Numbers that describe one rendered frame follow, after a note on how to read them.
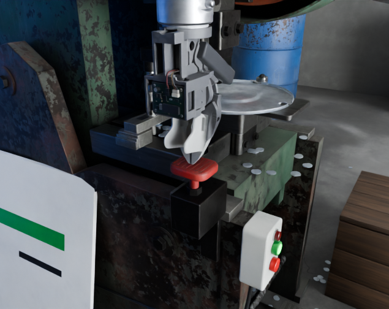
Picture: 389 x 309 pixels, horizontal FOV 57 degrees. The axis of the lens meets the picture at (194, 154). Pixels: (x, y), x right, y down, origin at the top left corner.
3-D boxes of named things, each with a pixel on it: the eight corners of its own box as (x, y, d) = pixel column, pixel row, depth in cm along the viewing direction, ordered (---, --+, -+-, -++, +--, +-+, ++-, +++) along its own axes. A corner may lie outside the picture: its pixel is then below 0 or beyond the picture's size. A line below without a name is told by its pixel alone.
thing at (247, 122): (304, 150, 91) (311, 98, 86) (284, 171, 81) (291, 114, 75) (218, 130, 104) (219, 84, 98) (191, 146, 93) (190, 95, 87)
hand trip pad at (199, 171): (220, 200, 63) (221, 160, 60) (201, 216, 59) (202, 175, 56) (187, 189, 67) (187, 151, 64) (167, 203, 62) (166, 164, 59)
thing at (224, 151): (271, 123, 111) (273, 104, 108) (190, 184, 77) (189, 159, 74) (190, 106, 126) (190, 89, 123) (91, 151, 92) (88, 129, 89)
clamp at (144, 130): (181, 127, 91) (180, 86, 86) (136, 150, 78) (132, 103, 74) (162, 122, 94) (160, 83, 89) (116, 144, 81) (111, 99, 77)
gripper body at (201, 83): (144, 116, 52) (139, 27, 47) (179, 101, 59) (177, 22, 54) (188, 125, 48) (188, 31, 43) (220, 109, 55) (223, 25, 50)
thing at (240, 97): (212, 77, 107) (212, 75, 107) (309, 91, 93) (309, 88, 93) (149, 101, 85) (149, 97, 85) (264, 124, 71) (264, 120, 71)
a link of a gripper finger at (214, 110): (188, 136, 57) (188, 81, 53) (195, 132, 58) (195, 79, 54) (214, 143, 54) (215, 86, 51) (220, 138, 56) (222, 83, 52)
